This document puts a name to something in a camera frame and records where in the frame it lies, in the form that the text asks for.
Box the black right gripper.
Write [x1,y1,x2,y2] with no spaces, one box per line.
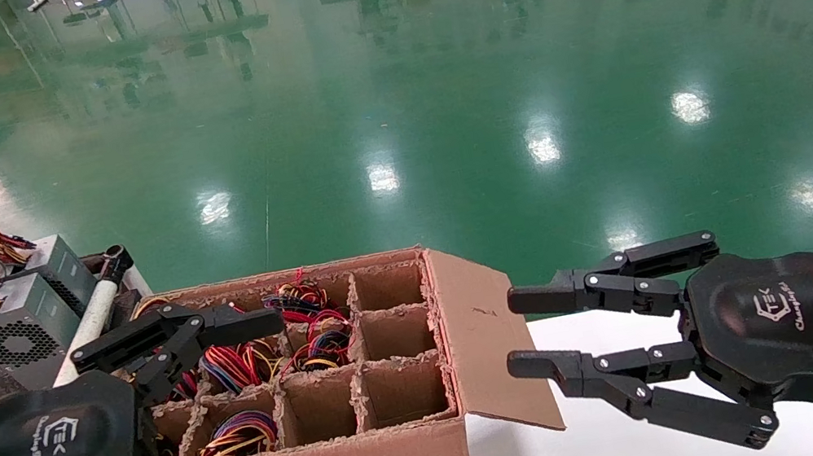
[490,211,813,456]

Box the black pipe end clamp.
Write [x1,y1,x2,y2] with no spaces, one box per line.
[97,241,138,287]

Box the grey power supply unit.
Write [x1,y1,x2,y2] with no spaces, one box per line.
[0,265,93,398]

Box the small grey power supply case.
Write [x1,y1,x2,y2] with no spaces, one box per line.
[5,229,105,327]

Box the cardboard divider grid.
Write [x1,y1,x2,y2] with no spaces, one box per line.
[126,255,461,456]

